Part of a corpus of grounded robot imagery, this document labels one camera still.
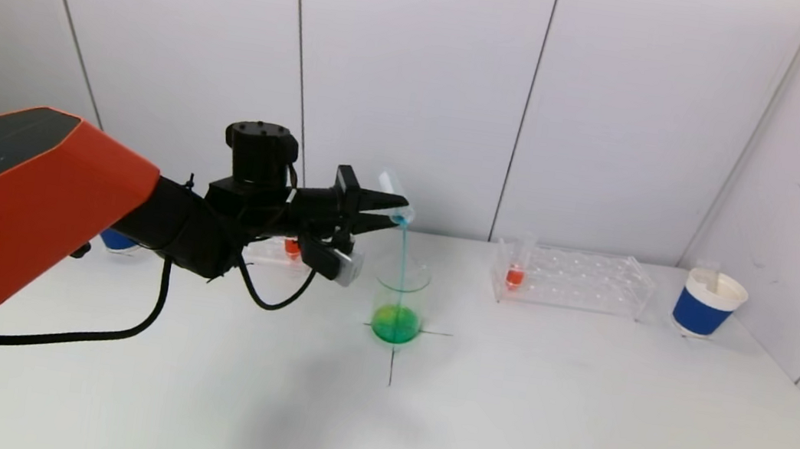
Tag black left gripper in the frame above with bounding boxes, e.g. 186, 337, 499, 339
286, 158, 414, 245

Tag test tube with blue liquid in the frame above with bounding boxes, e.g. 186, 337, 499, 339
372, 168, 423, 229

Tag test tube with yellow pigment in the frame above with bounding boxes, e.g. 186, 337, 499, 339
693, 258, 723, 294

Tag clear acrylic test tube rack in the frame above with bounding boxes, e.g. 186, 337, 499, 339
240, 228, 320, 276
487, 238, 659, 323

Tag clear glass beaker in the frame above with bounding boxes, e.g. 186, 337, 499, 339
365, 252, 434, 349

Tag blue white paper cup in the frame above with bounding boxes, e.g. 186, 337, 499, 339
97, 226, 143, 256
669, 265, 752, 346

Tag white grey wrist camera module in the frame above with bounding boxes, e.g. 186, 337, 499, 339
296, 234, 368, 290

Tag black looped camera cable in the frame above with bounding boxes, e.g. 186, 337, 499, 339
228, 253, 320, 317

